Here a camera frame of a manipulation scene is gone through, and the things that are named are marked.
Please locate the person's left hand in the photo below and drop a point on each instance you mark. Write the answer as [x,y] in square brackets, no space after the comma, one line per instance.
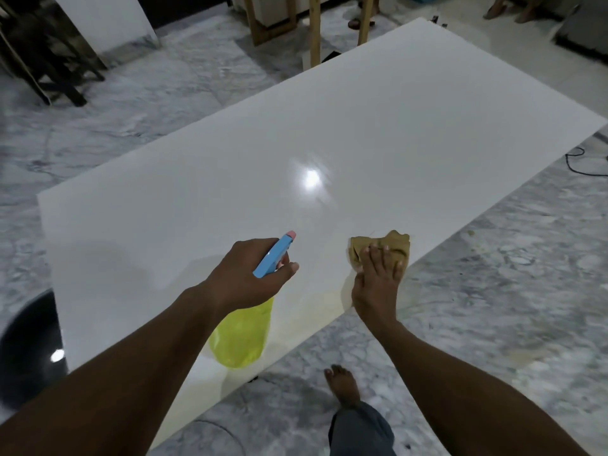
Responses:
[235,280]

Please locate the person's right hand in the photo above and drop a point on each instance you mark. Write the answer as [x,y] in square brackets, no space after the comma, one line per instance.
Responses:
[376,294]

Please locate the person's right thumb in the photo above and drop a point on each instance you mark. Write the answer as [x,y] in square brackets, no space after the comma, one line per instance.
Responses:
[357,284]

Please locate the person's left thumb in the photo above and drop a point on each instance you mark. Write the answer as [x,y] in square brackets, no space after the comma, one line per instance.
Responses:
[285,275]

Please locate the person's right middle finger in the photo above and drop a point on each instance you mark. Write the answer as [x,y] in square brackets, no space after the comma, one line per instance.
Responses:
[376,262]

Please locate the person's right little finger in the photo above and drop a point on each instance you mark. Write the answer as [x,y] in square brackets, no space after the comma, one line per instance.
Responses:
[398,273]

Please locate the tan cleaning cloth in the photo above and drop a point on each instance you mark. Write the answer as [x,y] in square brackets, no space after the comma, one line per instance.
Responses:
[399,246]

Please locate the yellow spray bottle blue nozzle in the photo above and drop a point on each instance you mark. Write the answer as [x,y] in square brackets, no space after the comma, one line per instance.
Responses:
[240,337]

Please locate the person's left forearm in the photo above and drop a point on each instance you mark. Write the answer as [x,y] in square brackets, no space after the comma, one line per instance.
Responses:
[109,384]

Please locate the person's right forearm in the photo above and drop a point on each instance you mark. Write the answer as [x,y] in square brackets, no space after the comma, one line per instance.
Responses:
[456,398]

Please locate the person's bare foot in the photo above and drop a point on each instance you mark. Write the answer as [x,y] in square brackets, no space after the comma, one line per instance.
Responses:
[343,385]

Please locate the person's grey trouser leg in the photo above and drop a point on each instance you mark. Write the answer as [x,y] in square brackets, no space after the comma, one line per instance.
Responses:
[361,432]

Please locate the black flat item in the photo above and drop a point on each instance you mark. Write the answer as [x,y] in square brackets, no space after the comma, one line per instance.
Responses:
[331,55]

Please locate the small black object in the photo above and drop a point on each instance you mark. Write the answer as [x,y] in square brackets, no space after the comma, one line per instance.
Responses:
[438,21]

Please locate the black round object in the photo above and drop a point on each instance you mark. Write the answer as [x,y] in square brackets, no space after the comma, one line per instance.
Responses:
[28,351]

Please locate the white leaning board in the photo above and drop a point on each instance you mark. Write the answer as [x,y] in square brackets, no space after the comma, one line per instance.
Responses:
[107,23]

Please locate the dark grey box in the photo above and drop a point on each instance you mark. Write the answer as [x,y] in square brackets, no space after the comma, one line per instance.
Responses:
[586,23]

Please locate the dark wooden furniture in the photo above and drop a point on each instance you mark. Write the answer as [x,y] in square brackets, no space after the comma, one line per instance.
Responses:
[42,47]

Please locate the light wooden frame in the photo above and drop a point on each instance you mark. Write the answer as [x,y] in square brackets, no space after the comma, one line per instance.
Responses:
[313,23]

